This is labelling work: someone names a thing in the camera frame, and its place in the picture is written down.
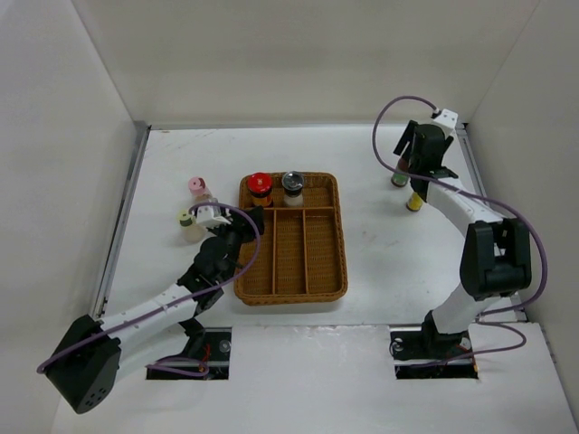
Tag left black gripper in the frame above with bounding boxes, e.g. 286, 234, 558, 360
207, 206, 262, 283

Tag red lid sauce jar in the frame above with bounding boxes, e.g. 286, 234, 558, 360
247, 172, 272, 208

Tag yellow cap ketchup bottle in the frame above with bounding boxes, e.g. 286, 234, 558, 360
391, 156, 409, 188

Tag green lid white shaker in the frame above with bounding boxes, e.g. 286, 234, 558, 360
177, 210, 206, 244

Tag pink lid spice jar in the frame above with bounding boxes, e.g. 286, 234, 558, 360
188, 176, 213, 203

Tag clear cap salt grinder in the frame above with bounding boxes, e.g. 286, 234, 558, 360
281, 171, 305, 207

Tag beige cap dark bottle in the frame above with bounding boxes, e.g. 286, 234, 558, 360
405, 192, 424, 212

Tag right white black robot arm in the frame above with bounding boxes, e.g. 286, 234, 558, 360
394, 120, 532, 360

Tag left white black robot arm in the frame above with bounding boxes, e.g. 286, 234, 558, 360
37, 206, 265, 414

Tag brown wicker tray basket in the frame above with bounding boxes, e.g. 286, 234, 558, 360
234, 172, 347, 306

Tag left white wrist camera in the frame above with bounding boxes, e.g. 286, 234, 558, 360
195, 205, 231, 229

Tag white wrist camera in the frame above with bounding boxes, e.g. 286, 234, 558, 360
431, 108, 459, 136
195, 205, 231, 229

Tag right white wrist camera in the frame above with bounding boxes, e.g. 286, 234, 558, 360
431, 108, 459, 136

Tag right aluminium table rail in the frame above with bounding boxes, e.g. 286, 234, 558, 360
456, 123, 528, 323

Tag aluminium table rail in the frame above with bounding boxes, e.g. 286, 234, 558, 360
90, 120, 151, 317
456, 123, 528, 323

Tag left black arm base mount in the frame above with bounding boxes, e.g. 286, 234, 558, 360
172, 319, 233, 380

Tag left aluminium table rail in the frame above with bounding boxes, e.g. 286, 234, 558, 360
90, 120, 151, 317

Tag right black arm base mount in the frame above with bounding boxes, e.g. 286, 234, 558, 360
389, 326, 479, 380

